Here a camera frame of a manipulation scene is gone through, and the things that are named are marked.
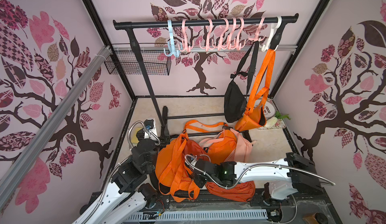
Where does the light blue plastic hook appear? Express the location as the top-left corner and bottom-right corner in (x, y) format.
(163, 20), (180, 58)

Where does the right metal flex conduit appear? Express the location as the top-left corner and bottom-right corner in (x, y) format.
(185, 155), (335, 189)

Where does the white perforated cable tray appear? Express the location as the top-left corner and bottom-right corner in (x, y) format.
(124, 210), (268, 223)

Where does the orange backpack with straps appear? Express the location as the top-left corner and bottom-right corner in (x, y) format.
(155, 133), (209, 202)

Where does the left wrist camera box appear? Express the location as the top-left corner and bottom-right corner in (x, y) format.
(144, 118), (157, 141)

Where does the metal flex conduit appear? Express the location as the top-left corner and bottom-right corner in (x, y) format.
(185, 155), (335, 189)
(81, 120), (161, 224)

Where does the white toy radish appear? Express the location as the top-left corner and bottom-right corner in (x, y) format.
(264, 116), (278, 128)

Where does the pink plastic hook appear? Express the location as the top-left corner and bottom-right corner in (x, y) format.
(217, 18), (229, 51)
(202, 18), (216, 52)
(226, 17), (237, 50)
(248, 17), (265, 42)
(234, 17), (244, 50)
(179, 19), (194, 53)

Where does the dark orange waist bag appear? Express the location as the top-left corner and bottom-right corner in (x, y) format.
(206, 181), (255, 202)

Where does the black crossbody bag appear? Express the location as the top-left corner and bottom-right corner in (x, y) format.
(224, 42), (259, 123)

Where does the black clothes rack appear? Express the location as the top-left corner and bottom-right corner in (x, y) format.
(113, 13), (299, 140)

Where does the grey aluminium rail left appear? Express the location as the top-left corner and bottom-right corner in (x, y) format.
(1, 46), (112, 208)

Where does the black wire basket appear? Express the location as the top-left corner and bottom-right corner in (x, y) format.
(104, 43), (172, 76)

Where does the white plastic hook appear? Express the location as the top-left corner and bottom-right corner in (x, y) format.
(261, 16), (282, 52)

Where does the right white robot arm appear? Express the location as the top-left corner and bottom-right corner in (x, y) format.
(185, 153), (323, 200)

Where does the peach pink bag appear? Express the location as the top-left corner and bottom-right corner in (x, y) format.
(198, 128), (256, 164)

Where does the yellow sponge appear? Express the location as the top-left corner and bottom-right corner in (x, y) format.
(131, 127), (142, 142)

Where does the bright orange sling bag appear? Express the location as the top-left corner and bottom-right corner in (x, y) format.
(235, 49), (276, 132)

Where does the round plate with characters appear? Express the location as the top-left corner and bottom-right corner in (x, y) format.
(262, 99), (277, 119)

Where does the left metal flex conduit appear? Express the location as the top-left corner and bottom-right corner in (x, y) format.
(81, 120), (161, 224)

